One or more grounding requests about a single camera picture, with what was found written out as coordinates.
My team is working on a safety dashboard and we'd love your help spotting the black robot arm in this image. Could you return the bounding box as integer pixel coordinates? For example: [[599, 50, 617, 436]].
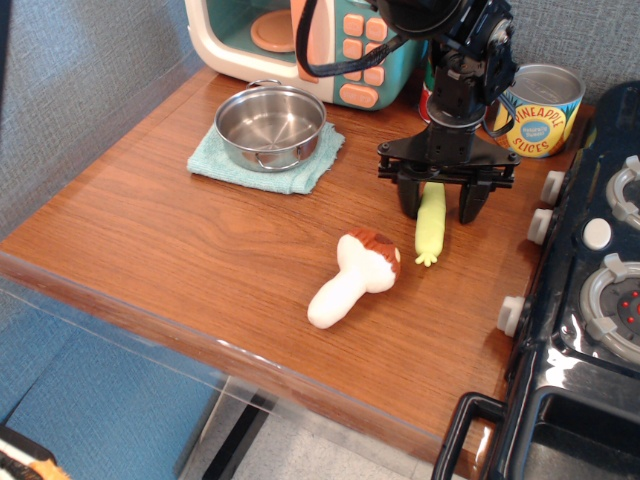
[[377, 1, 520, 224]]

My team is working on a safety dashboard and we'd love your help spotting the tomato sauce can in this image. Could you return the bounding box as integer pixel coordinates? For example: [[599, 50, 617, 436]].
[[419, 42, 435, 124]]

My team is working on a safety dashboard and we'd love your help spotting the plush white brown mushroom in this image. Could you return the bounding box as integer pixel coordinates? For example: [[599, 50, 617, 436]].
[[307, 228, 401, 329]]

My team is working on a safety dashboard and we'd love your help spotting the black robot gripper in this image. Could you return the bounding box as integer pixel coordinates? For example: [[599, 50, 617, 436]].
[[378, 121, 520, 224]]

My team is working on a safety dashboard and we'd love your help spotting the pineapple slices can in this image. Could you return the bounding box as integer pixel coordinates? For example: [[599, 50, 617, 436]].
[[494, 64, 585, 158]]

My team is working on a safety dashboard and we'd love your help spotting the black orange object bottom corner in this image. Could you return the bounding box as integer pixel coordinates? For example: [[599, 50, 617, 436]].
[[1, 425, 70, 480]]

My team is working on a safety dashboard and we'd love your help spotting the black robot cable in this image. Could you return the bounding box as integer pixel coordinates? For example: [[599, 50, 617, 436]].
[[294, 0, 416, 79]]

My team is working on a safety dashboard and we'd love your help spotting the toy microwave teal and cream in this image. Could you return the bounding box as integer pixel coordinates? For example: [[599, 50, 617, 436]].
[[185, 1, 426, 111]]

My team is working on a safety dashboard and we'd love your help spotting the orange microwave turntable plate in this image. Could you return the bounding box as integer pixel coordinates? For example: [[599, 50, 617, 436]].
[[250, 9, 295, 53]]

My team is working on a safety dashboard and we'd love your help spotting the teal folded cloth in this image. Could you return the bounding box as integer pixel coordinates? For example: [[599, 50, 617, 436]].
[[186, 123, 345, 195]]

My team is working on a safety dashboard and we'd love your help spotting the small stainless steel pot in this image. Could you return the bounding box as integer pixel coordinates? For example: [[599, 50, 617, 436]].
[[213, 80, 327, 173]]

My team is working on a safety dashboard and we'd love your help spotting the black toy stove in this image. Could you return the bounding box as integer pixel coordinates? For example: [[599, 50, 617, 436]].
[[432, 81, 639, 479]]

